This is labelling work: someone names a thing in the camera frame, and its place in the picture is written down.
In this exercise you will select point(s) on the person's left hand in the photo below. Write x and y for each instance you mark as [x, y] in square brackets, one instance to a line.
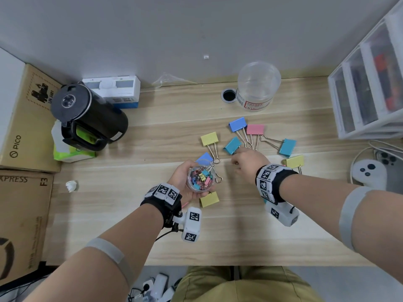
[179, 182]

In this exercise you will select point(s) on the person's right hand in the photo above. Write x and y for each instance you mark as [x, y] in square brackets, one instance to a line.
[252, 165]

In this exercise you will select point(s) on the small clear plastic jar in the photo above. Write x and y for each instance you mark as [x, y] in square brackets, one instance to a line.
[189, 185]

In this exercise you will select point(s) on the cluster of small colourful clips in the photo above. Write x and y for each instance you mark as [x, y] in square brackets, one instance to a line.
[201, 179]

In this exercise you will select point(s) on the pile of colourful binder clips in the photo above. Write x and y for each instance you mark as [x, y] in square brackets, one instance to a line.
[237, 124]

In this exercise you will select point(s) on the large yellow binder clip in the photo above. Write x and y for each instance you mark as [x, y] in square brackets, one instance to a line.
[209, 139]

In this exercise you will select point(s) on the large clear plastic jar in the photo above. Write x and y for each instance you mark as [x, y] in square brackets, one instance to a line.
[258, 81]

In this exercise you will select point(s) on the person's right forearm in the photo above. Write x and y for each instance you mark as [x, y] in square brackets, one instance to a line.
[315, 198]

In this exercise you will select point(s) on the person's left forearm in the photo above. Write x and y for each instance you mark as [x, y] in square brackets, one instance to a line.
[126, 239]

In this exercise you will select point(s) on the person's olive trousers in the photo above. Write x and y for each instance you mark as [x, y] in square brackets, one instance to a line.
[236, 289]

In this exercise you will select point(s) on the black left wristband with markers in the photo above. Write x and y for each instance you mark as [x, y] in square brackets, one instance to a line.
[160, 205]

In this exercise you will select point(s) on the black wristband with markers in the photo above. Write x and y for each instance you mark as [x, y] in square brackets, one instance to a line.
[160, 205]
[283, 182]

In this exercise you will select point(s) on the black right wristband with markers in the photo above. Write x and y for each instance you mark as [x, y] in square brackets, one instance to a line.
[283, 182]

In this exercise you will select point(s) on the black electric kettle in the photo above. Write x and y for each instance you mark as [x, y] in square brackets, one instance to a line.
[104, 122]

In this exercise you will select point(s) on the clear plastic wrapper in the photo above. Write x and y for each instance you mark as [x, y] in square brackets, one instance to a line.
[167, 79]

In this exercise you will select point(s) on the white and blue box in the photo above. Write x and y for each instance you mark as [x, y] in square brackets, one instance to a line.
[129, 89]

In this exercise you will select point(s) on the white power strip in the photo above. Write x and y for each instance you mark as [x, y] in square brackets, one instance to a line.
[159, 286]

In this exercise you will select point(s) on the crumpled white paper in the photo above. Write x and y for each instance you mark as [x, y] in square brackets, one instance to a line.
[71, 186]

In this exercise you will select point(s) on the white plastic drawer unit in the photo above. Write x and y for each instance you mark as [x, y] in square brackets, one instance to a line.
[362, 130]

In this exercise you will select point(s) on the white game controller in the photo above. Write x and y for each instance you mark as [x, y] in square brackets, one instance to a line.
[368, 174]

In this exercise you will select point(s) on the green tissue pack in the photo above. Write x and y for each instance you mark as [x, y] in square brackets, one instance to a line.
[63, 155]

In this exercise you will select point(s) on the grey smartphone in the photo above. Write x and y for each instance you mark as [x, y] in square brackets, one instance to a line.
[393, 172]

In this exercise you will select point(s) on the small brown cardboard box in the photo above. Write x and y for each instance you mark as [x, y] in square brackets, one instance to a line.
[25, 132]

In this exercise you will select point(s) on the large brown cardboard box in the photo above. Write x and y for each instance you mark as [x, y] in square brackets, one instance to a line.
[22, 226]

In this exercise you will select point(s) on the white cabinet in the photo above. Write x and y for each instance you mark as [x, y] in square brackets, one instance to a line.
[9, 100]

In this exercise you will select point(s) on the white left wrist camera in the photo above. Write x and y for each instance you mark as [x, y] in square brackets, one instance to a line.
[192, 224]

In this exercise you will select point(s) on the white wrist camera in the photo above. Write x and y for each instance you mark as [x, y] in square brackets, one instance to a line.
[285, 217]
[192, 224]

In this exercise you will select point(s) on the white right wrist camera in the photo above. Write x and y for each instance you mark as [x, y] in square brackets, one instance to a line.
[285, 217]

